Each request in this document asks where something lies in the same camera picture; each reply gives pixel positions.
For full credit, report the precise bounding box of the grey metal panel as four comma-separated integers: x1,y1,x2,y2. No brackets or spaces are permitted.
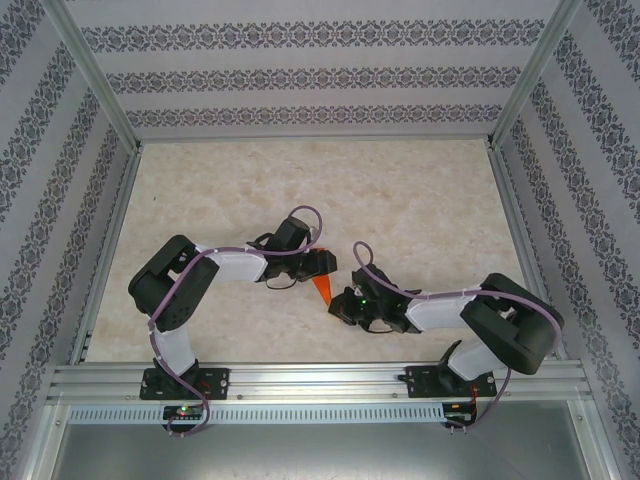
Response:
29,399,616,480

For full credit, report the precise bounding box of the left circuit board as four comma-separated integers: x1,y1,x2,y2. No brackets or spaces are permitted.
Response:
163,404,204,421

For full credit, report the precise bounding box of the right thin black cable loop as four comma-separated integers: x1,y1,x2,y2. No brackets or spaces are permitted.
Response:
357,319,396,335

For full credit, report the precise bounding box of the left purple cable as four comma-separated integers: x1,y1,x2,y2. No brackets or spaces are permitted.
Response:
148,204,324,439

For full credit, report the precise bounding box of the purple cable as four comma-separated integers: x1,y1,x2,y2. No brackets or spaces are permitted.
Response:
352,241,566,434
148,204,324,439

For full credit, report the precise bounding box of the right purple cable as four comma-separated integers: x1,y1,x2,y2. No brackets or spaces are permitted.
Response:
352,241,566,434

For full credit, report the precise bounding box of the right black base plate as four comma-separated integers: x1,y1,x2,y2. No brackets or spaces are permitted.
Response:
407,364,497,400

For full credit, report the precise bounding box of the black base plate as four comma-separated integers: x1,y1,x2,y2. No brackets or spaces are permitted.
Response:
139,367,230,401
407,364,497,400

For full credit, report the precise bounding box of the aluminium mounting rail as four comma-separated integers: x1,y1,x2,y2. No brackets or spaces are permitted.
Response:
47,360,594,405

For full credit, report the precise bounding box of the slotted cable duct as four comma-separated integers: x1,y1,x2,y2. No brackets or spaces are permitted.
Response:
67,402,447,426

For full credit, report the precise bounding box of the aluminium back rail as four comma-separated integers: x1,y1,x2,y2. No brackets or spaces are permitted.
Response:
137,130,496,146

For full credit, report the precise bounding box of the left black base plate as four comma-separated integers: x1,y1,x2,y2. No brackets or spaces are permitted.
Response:
139,367,230,401

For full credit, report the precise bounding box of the aluminium side rail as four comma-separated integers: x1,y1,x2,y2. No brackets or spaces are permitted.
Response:
68,142,146,365
485,139,571,362

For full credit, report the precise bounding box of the aluminium frame post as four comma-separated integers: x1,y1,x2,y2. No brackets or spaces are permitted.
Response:
485,0,586,151
39,0,144,151

